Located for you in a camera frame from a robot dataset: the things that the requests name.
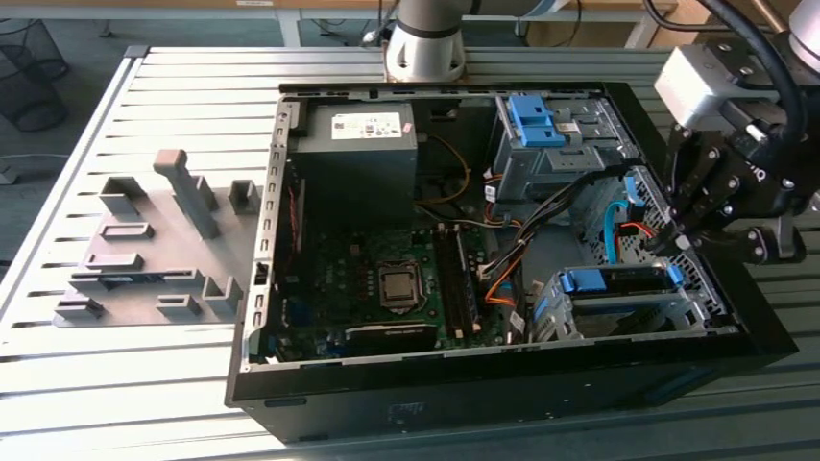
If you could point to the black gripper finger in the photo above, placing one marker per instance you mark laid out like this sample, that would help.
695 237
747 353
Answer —
701 177
763 245

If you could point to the hard disk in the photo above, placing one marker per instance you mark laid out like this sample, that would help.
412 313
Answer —
583 281

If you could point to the silver disk bay cage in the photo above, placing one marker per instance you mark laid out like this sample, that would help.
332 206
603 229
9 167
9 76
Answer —
615 300

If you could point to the silver optical drive cage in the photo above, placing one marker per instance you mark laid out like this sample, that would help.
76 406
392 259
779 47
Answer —
551 163

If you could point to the blue plastic drive latch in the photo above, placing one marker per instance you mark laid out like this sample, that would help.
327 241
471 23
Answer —
535 125

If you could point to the brown wooden cabinet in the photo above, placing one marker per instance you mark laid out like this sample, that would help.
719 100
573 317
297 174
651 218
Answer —
672 38

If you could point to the silver CPU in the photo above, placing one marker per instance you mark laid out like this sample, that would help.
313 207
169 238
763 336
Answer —
399 286

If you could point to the grey power supply unit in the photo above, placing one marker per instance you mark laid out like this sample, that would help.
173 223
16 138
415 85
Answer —
359 158

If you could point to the black CPU socket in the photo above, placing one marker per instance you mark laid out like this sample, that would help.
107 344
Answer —
379 288

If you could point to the black PC case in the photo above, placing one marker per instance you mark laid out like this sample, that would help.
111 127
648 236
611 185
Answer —
448 398

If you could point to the black graphics card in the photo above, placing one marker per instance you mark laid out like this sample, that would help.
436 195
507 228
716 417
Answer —
391 336

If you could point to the green motherboard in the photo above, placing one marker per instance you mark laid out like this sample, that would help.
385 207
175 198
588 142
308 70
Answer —
339 293

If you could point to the grey parts rack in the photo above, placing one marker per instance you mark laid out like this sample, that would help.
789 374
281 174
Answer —
167 245

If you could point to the blue RAM stick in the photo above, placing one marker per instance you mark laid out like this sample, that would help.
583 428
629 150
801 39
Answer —
128 279

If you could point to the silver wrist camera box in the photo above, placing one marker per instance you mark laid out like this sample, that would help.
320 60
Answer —
697 81

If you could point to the white frame desk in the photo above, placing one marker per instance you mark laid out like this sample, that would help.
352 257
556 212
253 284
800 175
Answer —
289 29

